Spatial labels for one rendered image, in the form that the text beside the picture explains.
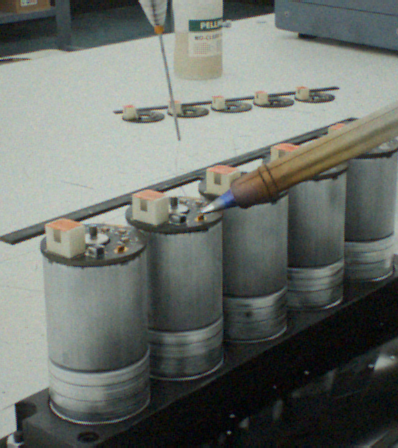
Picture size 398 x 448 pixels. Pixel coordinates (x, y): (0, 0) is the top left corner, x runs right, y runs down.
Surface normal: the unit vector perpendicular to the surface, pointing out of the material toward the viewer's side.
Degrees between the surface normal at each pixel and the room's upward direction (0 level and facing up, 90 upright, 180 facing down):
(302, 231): 90
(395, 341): 0
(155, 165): 0
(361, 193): 90
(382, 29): 90
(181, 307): 90
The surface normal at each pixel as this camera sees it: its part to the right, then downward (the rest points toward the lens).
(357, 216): -0.07, 0.32
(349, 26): -0.79, 0.22
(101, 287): 0.19, 0.32
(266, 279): 0.44, 0.29
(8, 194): -0.01, -0.95
